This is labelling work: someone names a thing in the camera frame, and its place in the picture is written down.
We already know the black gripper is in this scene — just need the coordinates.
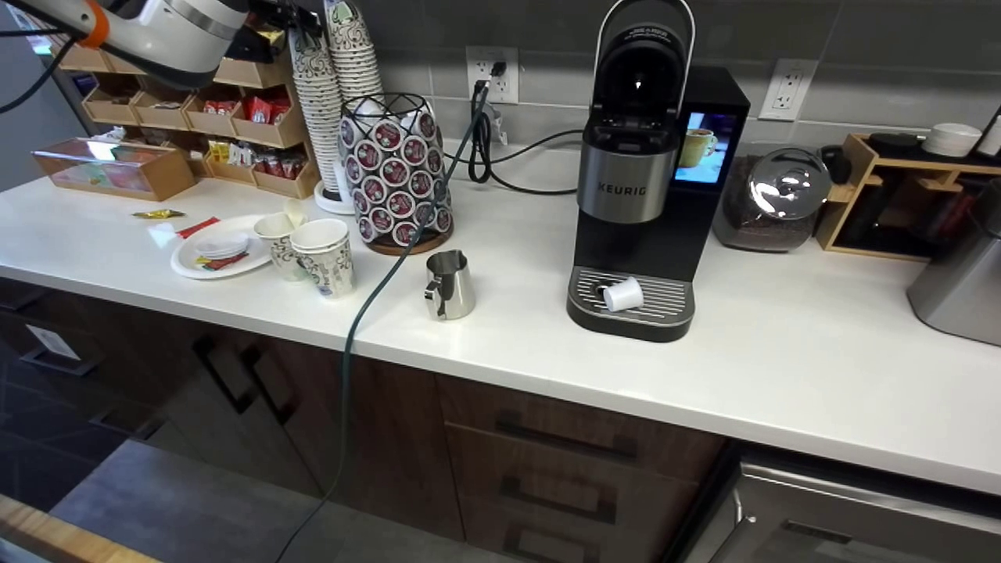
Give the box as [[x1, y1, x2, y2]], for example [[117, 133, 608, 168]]
[[226, 0, 324, 61]]

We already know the white plate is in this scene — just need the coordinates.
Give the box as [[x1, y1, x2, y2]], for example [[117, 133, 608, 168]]
[[168, 212, 279, 281]]

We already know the wooden condiment organizer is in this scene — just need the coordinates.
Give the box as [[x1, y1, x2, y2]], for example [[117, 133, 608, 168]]
[[58, 39, 326, 204]]

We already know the wooden tea box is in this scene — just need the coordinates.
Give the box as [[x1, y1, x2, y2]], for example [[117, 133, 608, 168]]
[[30, 129, 202, 204]]

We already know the long yellow packet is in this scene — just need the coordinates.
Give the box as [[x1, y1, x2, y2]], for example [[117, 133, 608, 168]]
[[131, 204, 187, 226]]

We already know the upright printed paper cup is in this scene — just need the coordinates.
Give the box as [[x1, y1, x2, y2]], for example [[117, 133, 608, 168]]
[[292, 214, 360, 303], [250, 212, 306, 281]]

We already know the steel milk pitcher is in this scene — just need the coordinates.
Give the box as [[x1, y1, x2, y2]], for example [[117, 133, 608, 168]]
[[418, 247, 480, 324]]

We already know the white label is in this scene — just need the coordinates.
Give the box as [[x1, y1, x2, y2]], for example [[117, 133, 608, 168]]
[[26, 323, 85, 364]]

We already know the dark wooden base cabinet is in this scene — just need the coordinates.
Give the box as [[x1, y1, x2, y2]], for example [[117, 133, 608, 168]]
[[61, 283, 732, 563]]

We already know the black coffee machine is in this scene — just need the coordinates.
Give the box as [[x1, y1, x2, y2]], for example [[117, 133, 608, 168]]
[[562, 0, 753, 345]]

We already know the white coffee pod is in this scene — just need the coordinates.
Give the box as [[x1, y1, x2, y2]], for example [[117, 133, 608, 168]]
[[602, 274, 649, 316]]

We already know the wooden table top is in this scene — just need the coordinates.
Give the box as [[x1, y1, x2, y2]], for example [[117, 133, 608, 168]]
[[0, 491, 160, 563]]

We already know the round steel appliance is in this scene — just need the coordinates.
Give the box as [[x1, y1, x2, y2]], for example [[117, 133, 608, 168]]
[[710, 144, 836, 257]]

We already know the small black object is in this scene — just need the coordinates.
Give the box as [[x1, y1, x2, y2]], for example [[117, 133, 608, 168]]
[[820, 144, 856, 188]]

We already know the wooden rack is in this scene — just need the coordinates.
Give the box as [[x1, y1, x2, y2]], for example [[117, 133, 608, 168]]
[[815, 131, 1001, 261]]

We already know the white round container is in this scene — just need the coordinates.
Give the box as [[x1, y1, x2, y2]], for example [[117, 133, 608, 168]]
[[919, 119, 985, 161]]

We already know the white object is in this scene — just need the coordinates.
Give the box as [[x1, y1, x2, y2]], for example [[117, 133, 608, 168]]
[[977, 107, 1001, 161]]

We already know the stainless steel bin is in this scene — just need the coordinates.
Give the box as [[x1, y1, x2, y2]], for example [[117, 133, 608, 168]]
[[904, 191, 1001, 350]]

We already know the stainless undercounter appliance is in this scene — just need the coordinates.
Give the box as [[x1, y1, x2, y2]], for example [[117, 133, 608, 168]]
[[675, 445, 1001, 563]]

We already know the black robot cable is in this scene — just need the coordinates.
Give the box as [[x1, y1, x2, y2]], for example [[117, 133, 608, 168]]
[[0, 26, 81, 114]]

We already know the wire coffee pod carousel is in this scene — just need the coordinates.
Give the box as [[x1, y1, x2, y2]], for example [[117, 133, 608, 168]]
[[335, 89, 458, 258]]

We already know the white wall outlet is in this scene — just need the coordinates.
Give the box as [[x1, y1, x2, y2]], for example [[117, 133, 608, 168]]
[[464, 44, 523, 110], [758, 57, 820, 124]]

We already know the black power cord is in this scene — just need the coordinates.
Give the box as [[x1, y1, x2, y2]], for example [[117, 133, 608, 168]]
[[466, 79, 587, 201]]

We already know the black cabinet door handle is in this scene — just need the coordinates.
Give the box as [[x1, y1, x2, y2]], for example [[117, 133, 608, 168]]
[[191, 335, 259, 417], [241, 340, 305, 427]]

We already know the teal cable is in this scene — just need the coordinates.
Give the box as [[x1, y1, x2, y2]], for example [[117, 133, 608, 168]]
[[274, 79, 494, 563]]

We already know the black drawer handle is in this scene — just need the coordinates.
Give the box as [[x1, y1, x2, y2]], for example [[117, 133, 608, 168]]
[[490, 411, 643, 461], [501, 522, 591, 563], [499, 471, 620, 525]]

